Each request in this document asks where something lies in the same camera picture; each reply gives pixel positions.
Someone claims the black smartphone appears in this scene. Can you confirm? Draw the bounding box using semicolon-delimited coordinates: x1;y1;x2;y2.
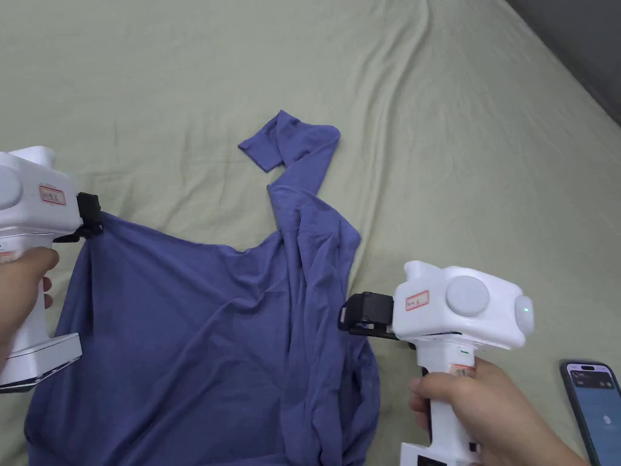
559;359;621;466

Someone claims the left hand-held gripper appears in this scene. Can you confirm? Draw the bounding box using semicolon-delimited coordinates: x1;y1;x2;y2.
0;145;104;394

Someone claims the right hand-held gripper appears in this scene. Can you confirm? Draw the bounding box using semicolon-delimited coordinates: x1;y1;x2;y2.
338;260;535;466

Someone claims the person's left hand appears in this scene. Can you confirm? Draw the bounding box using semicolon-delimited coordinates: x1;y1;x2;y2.
0;246;61;362

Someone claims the dark blue shirt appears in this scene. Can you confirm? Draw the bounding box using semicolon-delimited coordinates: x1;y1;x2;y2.
24;110;381;466

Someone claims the bed with pale green sheet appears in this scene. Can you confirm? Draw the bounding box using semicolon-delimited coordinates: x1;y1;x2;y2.
0;0;621;466

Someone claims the person's right hand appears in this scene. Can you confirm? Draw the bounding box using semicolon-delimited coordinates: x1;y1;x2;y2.
409;360;591;466

